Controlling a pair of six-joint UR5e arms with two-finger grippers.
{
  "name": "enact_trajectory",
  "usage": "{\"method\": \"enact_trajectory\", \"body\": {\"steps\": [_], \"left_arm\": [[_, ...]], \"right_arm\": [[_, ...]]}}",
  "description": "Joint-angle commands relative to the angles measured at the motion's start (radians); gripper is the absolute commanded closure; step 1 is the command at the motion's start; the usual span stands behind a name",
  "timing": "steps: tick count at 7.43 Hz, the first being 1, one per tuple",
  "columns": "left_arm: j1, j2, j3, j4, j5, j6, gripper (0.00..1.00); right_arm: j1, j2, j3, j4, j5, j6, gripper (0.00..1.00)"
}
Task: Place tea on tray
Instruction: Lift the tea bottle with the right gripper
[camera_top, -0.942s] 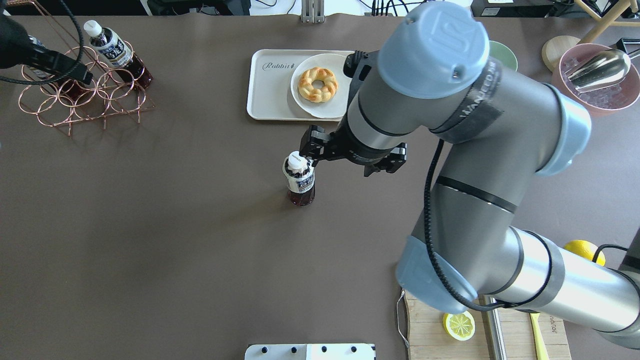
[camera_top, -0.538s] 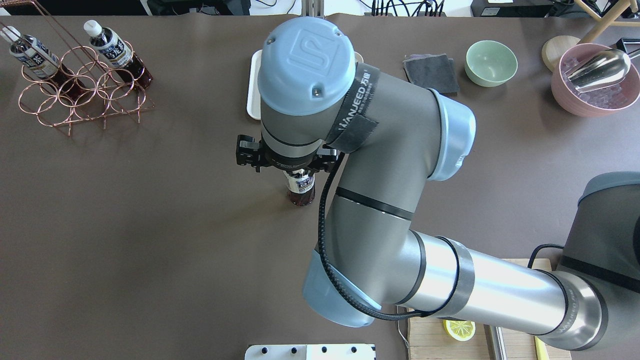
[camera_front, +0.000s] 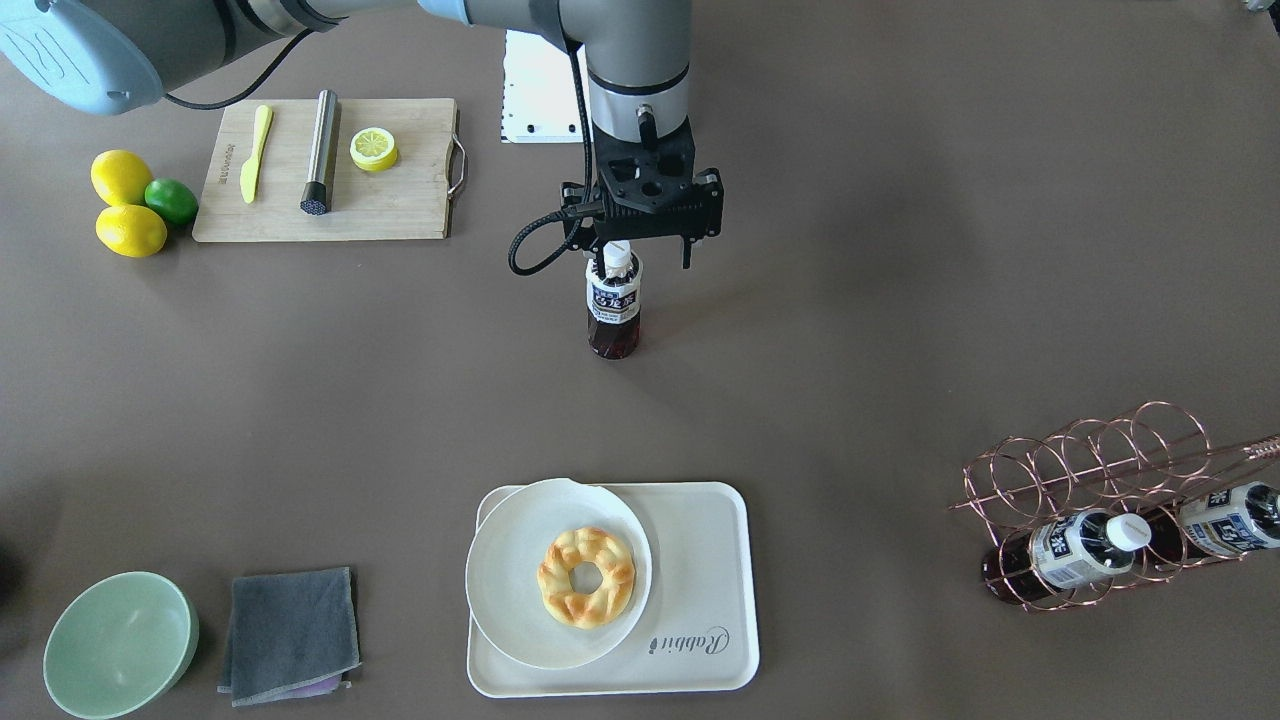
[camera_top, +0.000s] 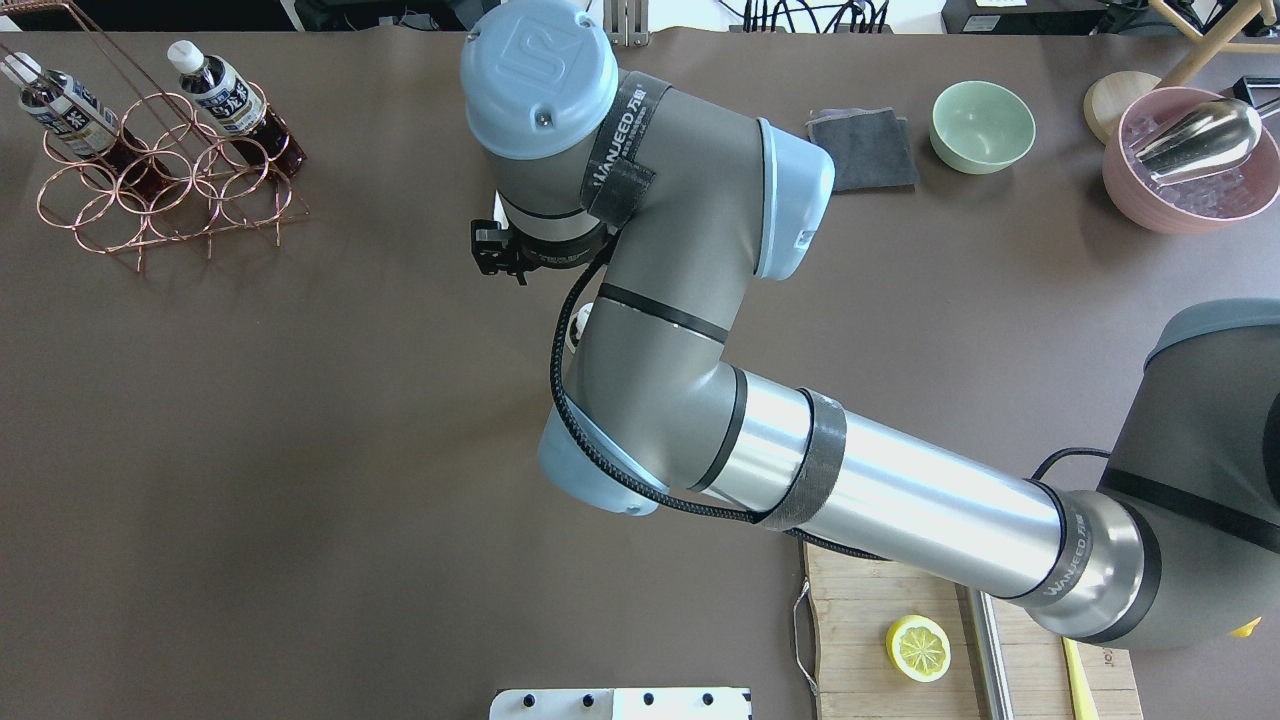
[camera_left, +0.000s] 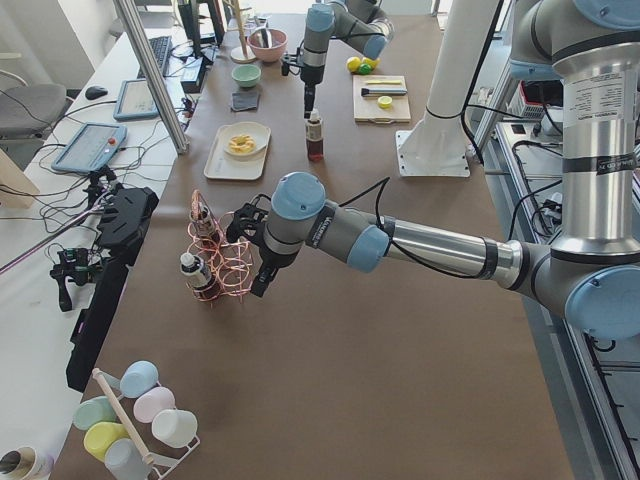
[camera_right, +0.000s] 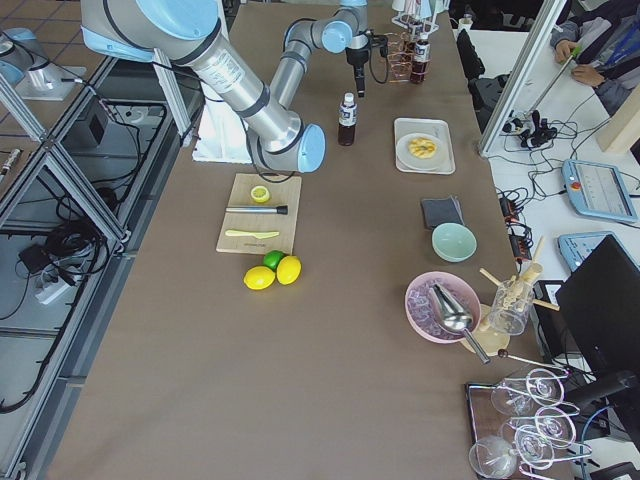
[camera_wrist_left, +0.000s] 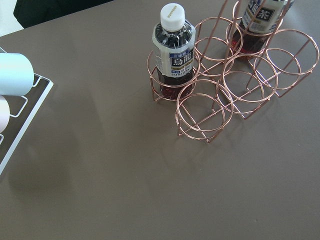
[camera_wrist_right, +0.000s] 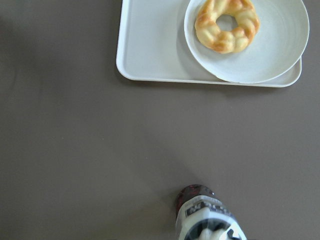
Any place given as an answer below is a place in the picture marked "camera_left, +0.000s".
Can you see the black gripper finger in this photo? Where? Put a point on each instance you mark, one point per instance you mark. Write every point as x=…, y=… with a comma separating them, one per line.
x=260, y=283
x=307, y=101
x=312, y=96
x=270, y=275

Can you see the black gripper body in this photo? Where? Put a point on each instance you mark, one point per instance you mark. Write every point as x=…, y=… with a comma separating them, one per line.
x=310, y=78
x=270, y=261

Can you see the tea bottle white cap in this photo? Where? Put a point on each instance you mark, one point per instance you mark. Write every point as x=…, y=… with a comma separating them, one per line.
x=314, y=137

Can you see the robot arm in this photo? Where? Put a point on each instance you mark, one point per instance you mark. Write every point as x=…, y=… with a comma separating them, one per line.
x=590, y=274
x=362, y=25

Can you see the tea bottle front rack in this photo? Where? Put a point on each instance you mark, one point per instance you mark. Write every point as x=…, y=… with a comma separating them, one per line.
x=197, y=273

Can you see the tea bottle back left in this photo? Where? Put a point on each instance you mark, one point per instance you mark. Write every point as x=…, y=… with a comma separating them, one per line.
x=203, y=223

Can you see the cream rectangular serving tray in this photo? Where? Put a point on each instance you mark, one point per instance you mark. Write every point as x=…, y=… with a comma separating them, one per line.
x=223, y=166

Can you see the yellow lemon lower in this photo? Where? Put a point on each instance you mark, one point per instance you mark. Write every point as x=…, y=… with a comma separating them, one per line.
x=353, y=64

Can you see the pink ice bowl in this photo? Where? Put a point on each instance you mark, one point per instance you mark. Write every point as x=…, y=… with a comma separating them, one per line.
x=273, y=54

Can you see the steel muddler black tip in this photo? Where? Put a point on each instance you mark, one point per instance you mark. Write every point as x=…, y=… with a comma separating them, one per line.
x=373, y=91

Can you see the green lime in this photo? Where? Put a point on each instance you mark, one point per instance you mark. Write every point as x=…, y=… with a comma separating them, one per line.
x=364, y=69

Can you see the wooden cutting board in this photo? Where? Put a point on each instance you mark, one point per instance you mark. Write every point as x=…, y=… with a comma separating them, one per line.
x=366, y=109

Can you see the yellow plastic knife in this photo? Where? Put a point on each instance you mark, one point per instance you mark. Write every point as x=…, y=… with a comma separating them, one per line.
x=384, y=82

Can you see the mint green bowl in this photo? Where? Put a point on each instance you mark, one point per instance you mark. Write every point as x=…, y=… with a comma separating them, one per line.
x=246, y=75

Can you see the grey folded cloth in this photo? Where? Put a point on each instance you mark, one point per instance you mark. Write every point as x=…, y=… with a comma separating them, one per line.
x=244, y=101

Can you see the half lemon slice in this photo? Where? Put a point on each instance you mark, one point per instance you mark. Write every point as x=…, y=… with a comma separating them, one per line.
x=385, y=102

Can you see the round wooden stand base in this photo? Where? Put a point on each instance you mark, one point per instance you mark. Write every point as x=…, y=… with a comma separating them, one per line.
x=242, y=55

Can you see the round cream plate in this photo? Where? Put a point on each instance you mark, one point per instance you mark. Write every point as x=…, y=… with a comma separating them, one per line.
x=259, y=132

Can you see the black keyboard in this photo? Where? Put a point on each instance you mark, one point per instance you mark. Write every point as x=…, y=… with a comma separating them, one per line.
x=161, y=48

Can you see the light blue cup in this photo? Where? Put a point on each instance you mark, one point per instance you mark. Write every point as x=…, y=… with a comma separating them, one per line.
x=140, y=377

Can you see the pink cup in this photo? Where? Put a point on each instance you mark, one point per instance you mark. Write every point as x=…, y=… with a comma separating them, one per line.
x=151, y=403

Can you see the white cup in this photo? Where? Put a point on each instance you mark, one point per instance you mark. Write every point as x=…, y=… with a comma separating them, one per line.
x=174, y=427

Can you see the blue teach pendant far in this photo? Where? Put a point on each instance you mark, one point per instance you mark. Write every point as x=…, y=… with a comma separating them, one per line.
x=135, y=102

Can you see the blue teach pendant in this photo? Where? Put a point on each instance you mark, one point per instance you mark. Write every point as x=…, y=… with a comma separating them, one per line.
x=135, y=102
x=91, y=148

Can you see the blue teach pendant near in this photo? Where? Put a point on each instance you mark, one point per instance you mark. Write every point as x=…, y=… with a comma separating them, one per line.
x=91, y=148

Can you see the green cup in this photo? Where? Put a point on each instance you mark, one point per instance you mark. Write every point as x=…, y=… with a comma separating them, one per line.
x=92, y=411

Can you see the black computer mouse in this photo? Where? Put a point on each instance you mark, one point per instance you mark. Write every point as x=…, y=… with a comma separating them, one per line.
x=95, y=92

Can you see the yellow cup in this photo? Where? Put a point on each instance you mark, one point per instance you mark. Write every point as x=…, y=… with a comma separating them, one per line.
x=100, y=436

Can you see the copper wire bottle rack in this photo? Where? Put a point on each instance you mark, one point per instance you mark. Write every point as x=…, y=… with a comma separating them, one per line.
x=230, y=264

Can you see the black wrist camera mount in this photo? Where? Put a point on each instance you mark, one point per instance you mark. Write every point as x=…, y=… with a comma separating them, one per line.
x=248, y=222

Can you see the braided ring donut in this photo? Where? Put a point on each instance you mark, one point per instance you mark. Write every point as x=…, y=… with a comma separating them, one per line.
x=241, y=145

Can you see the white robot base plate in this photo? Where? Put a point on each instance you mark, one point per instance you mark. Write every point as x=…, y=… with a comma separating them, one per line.
x=426, y=153

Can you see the aluminium frame post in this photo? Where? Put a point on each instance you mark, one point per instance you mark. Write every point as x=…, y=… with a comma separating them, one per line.
x=128, y=14

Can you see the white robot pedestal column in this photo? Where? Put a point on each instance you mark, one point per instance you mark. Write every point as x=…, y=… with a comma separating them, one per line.
x=469, y=28

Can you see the white wire cup rack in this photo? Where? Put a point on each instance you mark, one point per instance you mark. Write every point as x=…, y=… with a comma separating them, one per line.
x=162, y=458

